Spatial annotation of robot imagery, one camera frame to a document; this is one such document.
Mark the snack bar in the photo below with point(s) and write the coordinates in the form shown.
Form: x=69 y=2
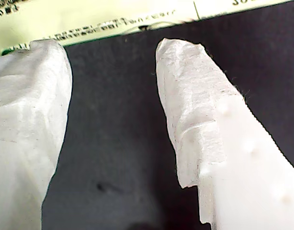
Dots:
x=89 y=21

